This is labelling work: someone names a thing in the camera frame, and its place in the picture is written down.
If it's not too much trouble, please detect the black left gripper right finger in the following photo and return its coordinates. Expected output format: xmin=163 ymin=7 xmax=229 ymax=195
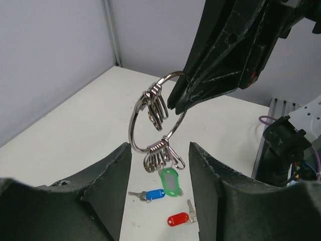
xmin=189 ymin=142 xmax=320 ymax=240

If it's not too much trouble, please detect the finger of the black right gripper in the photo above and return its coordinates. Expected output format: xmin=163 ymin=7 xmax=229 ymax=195
xmin=167 ymin=0 xmax=239 ymax=110
xmin=174 ymin=1 xmax=278 ymax=114

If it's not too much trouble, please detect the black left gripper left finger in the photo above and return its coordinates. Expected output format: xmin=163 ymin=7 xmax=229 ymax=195
xmin=1 ymin=143 xmax=132 ymax=240

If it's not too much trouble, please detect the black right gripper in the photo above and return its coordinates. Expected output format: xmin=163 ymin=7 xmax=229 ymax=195
xmin=260 ymin=1 xmax=320 ymax=39

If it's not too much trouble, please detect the key with red tag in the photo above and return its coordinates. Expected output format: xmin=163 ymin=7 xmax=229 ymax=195
xmin=167 ymin=199 xmax=197 ymax=227

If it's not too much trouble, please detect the key with blue tag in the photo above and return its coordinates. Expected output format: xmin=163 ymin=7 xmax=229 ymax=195
xmin=128 ymin=189 xmax=165 ymax=202

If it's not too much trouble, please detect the metal keyring with clips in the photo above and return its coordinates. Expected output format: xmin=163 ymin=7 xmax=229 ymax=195
xmin=128 ymin=71 xmax=189 ymax=173

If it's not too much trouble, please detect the right aluminium frame post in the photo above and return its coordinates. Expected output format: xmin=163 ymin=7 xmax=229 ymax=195
xmin=101 ymin=0 xmax=123 ymax=67

